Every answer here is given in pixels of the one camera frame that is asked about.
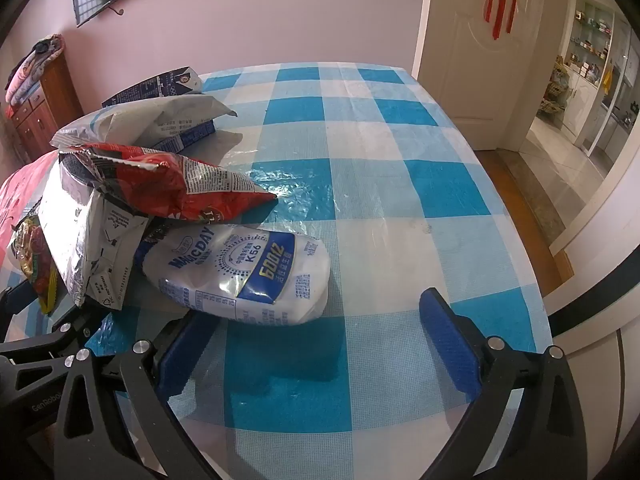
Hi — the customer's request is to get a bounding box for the brown wooden cabinet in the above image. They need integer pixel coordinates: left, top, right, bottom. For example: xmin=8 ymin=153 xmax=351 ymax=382
xmin=7 ymin=52 xmax=85 ymax=166

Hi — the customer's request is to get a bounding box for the white door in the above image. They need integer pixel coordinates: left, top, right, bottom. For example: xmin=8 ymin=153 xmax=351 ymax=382
xmin=412 ymin=0 xmax=571 ymax=153

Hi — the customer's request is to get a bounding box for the red snack bag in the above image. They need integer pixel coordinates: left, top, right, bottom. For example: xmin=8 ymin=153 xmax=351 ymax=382
xmin=57 ymin=142 xmax=279 ymax=223

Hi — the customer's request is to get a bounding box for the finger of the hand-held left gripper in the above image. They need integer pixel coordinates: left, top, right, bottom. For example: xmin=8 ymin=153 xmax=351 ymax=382
xmin=0 ymin=280 xmax=40 ymax=331
xmin=0 ymin=305 xmax=108 ymax=361

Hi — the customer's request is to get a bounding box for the white blue K56 packet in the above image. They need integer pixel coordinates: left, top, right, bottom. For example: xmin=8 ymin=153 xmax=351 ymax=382
xmin=134 ymin=224 xmax=331 ymax=327

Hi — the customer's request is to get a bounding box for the yellow green oatmeal packet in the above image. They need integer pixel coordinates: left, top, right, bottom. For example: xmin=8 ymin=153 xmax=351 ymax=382
xmin=9 ymin=212 xmax=60 ymax=316

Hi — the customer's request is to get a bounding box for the silver and blue milk carton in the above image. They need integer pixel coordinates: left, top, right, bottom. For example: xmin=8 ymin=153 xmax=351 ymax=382
xmin=101 ymin=66 xmax=204 ymax=109

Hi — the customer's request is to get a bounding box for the grey white plastic bag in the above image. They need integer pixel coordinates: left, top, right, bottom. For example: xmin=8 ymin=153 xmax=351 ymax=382
xmin=50 ymin=95 xmax=238 ymax=153

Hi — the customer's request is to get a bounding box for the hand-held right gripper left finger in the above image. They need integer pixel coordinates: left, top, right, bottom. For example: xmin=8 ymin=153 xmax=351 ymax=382
xmin=52 ymin=310 xmax=226 ymax=480

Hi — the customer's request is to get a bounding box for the silver foil packet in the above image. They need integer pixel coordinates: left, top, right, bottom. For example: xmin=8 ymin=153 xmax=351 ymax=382
xmin=37 ymin=157 xmax=151 ymax=311

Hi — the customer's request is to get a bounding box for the stack of folded blankets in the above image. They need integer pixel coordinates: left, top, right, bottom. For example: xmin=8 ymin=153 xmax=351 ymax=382
xmin=4 ymin=34 xmax=66 ymax=106

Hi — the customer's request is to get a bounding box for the pink printed blanket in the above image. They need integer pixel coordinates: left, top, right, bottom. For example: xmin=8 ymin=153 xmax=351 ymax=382
xmin=0 ymin=150 xmax=61 ymax=241

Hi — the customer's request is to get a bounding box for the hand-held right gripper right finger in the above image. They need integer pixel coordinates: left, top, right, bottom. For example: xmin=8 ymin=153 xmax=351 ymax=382
xmin=419 ymin=287 xmax=588 ymax=480

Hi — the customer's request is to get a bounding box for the blue white checkered tablecloth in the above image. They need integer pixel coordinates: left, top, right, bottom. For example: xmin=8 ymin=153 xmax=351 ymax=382
xmin=0 ymin=62 xmax=553 ymax=480

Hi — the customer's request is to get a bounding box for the white kitchen cabinet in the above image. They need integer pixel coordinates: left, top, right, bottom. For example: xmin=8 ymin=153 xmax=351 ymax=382
xmin=537 ymin=0 xmax=640 ymax=161

